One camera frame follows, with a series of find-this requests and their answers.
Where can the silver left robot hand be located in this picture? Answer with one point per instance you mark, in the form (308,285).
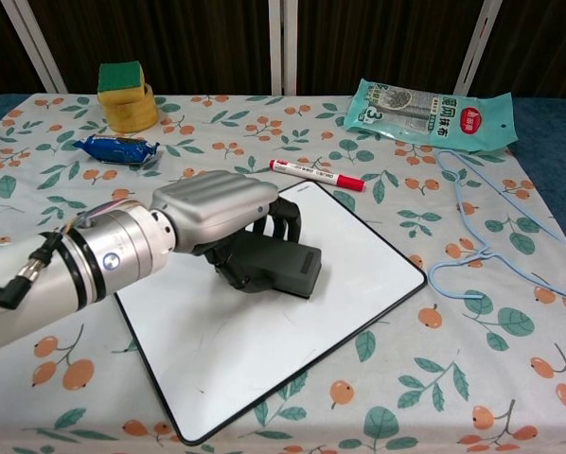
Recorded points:
(212,208)

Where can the dark grey board eraser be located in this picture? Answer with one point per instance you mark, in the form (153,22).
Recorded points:
(288,269)

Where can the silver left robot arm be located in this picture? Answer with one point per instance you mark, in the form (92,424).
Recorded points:
(75,265)

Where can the red and white marker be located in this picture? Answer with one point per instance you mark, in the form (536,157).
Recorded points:
(316,175)

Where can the blue snack packet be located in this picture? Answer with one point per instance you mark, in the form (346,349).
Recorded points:
(117,149)

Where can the green and yellow sponge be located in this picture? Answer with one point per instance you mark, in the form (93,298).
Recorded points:
(120,80)

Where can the teal cleaning cloth package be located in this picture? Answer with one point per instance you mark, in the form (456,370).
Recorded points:
(429,118)

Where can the floral patterned tablecloth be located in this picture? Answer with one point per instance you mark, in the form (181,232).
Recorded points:
(453,378)

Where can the white dry-erase board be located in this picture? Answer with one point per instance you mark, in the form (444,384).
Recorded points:
(245,354)

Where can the white metal frame post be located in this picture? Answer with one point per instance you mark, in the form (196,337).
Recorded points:
(283,47)
(477,42)
(32,42)

